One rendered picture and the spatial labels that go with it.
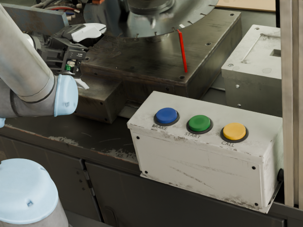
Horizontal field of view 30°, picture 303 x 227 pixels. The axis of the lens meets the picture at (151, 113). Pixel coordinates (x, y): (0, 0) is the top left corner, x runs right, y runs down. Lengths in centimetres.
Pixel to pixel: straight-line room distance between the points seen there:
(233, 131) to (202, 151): 7
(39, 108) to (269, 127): 42
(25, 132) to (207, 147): 54
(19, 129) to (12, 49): 55
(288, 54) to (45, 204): 44
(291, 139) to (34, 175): 43
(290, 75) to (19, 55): 42
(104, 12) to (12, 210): 63
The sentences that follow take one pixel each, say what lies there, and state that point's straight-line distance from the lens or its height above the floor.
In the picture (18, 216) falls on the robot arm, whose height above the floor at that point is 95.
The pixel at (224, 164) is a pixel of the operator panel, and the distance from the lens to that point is 104.
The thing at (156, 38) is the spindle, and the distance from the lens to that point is 140.
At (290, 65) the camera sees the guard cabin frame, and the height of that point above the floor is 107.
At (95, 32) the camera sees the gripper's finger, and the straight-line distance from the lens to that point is 126.
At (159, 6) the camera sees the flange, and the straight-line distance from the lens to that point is 133.
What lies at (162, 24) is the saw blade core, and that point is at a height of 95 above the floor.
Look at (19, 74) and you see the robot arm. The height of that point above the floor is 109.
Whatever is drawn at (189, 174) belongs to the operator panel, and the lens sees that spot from 111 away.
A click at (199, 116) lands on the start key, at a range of 106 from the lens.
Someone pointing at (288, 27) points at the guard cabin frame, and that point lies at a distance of 85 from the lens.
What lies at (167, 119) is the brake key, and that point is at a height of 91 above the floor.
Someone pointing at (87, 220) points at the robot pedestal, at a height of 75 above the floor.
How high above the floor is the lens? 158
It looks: 38 degrees down
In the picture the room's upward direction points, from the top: 12 degrees counter-clockwise
